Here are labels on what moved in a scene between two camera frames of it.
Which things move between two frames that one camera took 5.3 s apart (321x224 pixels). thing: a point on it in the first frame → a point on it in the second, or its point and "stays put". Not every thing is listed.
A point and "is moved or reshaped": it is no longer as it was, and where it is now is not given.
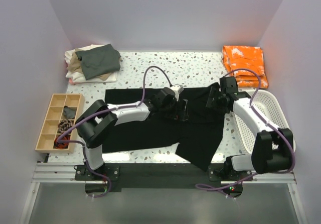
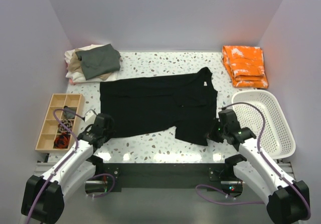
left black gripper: [176, 114] → [110, 133]
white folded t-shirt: [78, 77] stays put
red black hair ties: [64, 145] stays put
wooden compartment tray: [64, 110] stays put
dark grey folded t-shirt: [99, 61] stays put
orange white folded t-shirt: [236, 57] stays put
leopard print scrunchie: [63, 125] stays put
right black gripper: [213, 94] → [212, 135]
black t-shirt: [199, 136] is moved or reshaped
